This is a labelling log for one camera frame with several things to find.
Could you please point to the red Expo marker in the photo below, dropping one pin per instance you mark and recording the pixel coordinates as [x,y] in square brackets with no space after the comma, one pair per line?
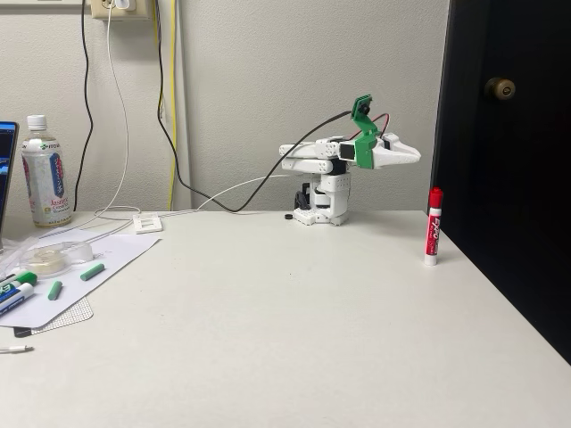
[433,232]

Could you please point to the green Expo marker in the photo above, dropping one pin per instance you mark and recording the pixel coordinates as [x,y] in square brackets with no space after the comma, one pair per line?
[20,278]

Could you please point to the blue Expo marker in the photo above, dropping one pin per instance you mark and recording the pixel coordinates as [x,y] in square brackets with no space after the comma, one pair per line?
[15,298]

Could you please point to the brass door knob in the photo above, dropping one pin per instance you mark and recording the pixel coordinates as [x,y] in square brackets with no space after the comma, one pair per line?
[500,88]

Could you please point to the dark door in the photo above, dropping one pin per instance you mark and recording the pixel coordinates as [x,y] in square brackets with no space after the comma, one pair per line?
[513,200]

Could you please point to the white rectangular plate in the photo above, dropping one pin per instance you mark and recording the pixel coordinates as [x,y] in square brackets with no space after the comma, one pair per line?
[148,224]

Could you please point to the white paper sheet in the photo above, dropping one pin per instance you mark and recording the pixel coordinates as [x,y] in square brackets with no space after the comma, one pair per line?
[120,254]

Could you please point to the white charger plug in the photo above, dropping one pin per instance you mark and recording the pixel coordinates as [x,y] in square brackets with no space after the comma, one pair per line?
[125,3]

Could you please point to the green cylinder piece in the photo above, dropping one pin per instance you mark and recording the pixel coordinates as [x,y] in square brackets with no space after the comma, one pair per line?
[92,272]
[55,290]

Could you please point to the jasmine tea bottle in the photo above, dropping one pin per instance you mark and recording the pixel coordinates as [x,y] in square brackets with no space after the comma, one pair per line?
[44,178]

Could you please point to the white mesh mat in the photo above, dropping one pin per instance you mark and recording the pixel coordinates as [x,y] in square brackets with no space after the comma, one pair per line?
[76,314]

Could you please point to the clear tape dispenser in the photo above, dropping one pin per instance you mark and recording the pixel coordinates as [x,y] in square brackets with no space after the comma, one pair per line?
[49,258]

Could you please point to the laptop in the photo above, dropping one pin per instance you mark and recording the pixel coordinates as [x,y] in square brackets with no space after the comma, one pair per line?
[6,178]

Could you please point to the black card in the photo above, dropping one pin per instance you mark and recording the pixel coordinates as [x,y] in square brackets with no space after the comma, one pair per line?
[22,332]

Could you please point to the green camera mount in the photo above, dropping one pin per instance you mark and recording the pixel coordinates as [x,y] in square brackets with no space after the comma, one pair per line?
[366,151]

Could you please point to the beige wall outlet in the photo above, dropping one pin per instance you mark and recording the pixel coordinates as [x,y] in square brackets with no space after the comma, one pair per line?
[100,11]

